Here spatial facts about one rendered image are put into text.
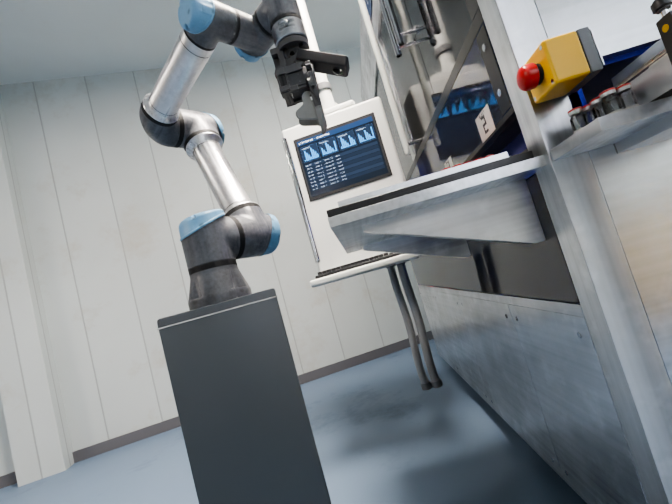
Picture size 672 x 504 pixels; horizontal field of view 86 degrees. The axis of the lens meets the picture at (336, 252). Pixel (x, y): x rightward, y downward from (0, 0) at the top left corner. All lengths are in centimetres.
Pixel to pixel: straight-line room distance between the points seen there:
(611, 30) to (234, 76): 353
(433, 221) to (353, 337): 282
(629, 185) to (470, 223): 26
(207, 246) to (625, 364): 84
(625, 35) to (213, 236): 90
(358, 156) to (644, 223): 121
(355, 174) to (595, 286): 120
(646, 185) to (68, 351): 361
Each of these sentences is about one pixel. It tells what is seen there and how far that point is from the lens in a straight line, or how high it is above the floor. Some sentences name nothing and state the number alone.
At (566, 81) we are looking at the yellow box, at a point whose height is 96.
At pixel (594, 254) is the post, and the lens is 75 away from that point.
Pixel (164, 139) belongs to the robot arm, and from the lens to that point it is 121.
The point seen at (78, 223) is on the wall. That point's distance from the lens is 374.
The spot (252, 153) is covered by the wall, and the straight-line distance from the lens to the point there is 369.
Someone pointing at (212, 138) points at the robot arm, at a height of 128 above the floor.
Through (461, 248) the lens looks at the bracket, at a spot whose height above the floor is 76.
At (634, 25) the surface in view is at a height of 105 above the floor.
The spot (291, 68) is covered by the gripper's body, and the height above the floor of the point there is 122.
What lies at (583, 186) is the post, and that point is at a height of 80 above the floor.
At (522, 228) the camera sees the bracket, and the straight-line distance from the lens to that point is 81.
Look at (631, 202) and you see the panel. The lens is 80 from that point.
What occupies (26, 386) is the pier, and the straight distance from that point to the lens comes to 365.
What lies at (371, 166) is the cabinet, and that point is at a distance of 172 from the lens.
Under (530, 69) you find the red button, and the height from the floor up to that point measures 100.
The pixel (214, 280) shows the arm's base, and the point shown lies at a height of 84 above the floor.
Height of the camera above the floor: 76
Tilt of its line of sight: 5 degrees up
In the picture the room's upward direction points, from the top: 16 degrees counter-clockwise
